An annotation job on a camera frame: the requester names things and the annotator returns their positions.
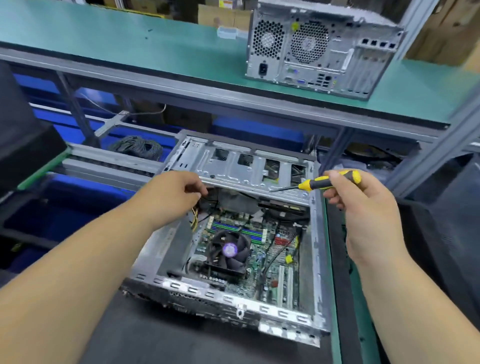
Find grey coiled cable bundle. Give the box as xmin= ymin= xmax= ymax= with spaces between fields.
xmin=108 ymin=135 xmax=165 ymax=161

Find person's left hand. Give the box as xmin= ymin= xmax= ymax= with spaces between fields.
xmin=129 ymin=170 xmax=210 ymax=232

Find green upper shelf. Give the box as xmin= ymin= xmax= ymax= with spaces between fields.
xmin=0 ymin=0 xmax=480 ymax=140

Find grey computer case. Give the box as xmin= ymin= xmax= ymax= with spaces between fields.
xmin=121 ymin=131 xmax=333 ymax=348

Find green motherboard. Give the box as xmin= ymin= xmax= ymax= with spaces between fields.
xmin=183 ymin=210 xmax=305 ymax=309

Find dark metal frame leg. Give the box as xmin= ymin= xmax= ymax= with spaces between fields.
xmin=56 ymin=71 xmax=102 ymax=147

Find small clear plastic box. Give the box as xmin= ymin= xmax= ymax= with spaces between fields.
xmin=216 ymin=25 xmax=240 ymax=40

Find stack of cardboard boxes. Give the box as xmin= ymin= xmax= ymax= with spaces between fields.
xmin=408 ymin=0 xmax=480 ymax=74

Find person's left forearm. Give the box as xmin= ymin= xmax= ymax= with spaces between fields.
xmin=0 ymin=206 xmax=159 ymax=364

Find brown cardboard box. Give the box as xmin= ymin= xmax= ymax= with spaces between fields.
xmin=197 ymin=3 xmax=254 ymax=31

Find white plastic bags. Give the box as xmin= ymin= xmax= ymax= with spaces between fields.
xmin=330 ymin=153 xmax=395 ymax=189

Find silver backed desktop computer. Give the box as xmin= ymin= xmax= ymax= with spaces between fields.
xmin=246 ymin=0 xmax=406 ymax=101

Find aluminium frame post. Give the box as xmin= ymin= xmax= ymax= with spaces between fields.
xmin=386 ymin=86 xmax=480 ymax=200
xmin=396 ymin=0 xmax=440 ymax=61

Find person's right hand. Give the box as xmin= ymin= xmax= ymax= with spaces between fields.
xmin=324 ymin=169 xmax=410 ymax=270

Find black foam tray with boards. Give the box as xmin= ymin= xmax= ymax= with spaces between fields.
xmin=0 ymin=60 xmax=72 ymax=192

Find empty black foam tray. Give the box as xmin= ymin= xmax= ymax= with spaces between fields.
xmin=326 ymin=198 xmax=480 ymax=364

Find person's right forearm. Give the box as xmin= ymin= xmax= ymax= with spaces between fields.
xmin=356 ymin=251 xmax=480 ymax=364

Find yellow and black wire bundle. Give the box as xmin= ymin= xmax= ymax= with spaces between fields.
xmin=189 ymin=202 xmax=205 ymax=232

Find yellow handled screwdriver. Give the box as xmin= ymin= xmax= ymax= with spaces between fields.
xmin=268 ymin=168 xmax=363 ymax=194

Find grey roller conveyor rail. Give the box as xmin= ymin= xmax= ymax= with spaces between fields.
xmin=63 ymin=142 xmax=175 ymax=190

